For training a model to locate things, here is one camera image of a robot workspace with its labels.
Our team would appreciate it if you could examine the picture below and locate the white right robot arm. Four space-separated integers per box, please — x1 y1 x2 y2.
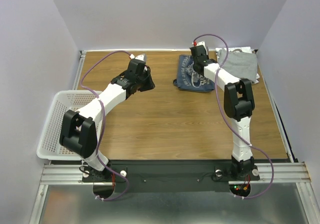
190 42 255 179

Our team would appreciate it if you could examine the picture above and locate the blue tank top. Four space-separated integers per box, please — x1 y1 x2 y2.
173 55 215 92

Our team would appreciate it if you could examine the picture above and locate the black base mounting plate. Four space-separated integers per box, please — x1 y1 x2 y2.
79 160 260 197

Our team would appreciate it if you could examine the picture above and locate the folded grey tank top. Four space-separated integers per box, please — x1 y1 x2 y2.
217 48 258 83

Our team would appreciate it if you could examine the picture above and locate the white plastic basket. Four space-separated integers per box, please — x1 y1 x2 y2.
36 90 95 161

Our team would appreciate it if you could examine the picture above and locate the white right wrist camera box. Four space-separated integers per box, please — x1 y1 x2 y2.
193 41 209 52

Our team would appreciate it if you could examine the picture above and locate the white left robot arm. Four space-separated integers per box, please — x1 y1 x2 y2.
59 54 155 181

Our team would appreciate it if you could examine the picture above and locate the folded white printed tank top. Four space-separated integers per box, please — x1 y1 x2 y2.
215 46 260 85

